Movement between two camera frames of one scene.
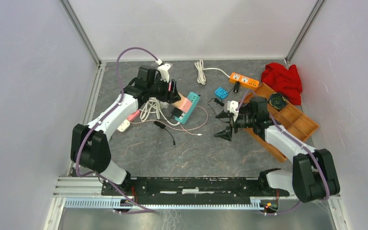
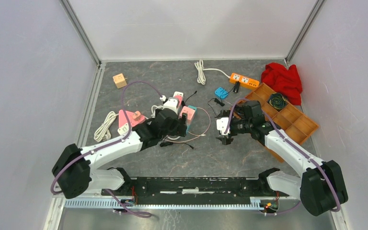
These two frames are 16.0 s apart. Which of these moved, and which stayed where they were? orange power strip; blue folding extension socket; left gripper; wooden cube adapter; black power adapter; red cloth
Moved: left gripper; wooden cube adapter
Stayed: orange power strip; red cloth; black power adapter; blue folding extension socket
